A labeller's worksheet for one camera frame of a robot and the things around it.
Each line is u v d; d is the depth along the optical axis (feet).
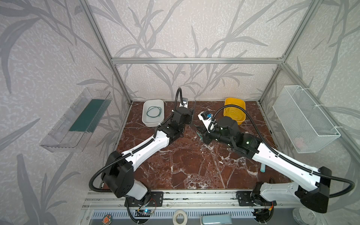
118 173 1.36
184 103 2.20
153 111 3.70
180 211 2.29
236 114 3.66
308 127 2.07
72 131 2.10
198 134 1.92
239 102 3.80
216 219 2.11
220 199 2.47
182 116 1.92
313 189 1.31
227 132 1.65
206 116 1.84
